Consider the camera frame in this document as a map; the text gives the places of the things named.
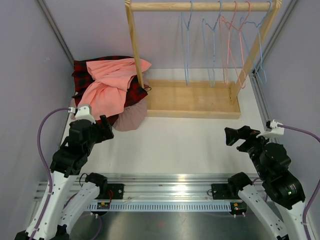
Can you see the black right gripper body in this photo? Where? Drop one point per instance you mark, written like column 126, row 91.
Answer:
column 253, row 145

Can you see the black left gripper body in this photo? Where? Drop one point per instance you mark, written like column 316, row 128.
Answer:
column 98, row 134

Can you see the dusty pink ruffled garment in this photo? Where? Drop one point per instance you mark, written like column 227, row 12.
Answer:
column 122, row 100

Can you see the salmon pink skirt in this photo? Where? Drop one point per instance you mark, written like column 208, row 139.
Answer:
column 112, row 82

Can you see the red black plaid skirt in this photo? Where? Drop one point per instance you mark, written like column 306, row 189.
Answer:
column 82, row 72

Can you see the blue hanger with pink skirt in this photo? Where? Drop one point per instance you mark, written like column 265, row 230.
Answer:
column 185, row 42

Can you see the pink wire hanger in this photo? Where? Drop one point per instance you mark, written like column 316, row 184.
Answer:
column 241, row 77

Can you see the pink hanger with ruffled garment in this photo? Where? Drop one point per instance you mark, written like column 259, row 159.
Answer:
column 226, row 30

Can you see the blue hanger with plaid skirt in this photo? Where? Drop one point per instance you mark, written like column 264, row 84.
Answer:
column 210, row 67

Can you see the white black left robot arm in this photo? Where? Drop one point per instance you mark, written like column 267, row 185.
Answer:
column 56, row 217

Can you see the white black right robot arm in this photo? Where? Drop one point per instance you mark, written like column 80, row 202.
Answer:
column 272, row 166

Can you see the wooden clothes rack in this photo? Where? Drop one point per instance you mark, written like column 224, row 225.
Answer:
column 172, row 98

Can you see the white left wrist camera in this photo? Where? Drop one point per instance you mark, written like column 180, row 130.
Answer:
column 82, row 112

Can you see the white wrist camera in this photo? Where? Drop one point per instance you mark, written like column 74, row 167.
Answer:
column 82, row 112
column 274, row 130

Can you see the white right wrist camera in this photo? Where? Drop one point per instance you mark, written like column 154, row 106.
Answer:
column 274, row 130

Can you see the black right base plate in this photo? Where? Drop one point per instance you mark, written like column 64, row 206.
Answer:
column 221, row 191

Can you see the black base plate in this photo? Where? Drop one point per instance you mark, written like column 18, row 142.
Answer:
column 221, row 191
column 115, row 191

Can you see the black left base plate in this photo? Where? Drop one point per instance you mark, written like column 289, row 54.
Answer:
column 115, row 191

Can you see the aluminium mounting rail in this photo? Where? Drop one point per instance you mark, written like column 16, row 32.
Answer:
column 166, row 187

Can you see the white slotted cable duct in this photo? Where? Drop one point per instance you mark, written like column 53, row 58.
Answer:
column 160, row 207

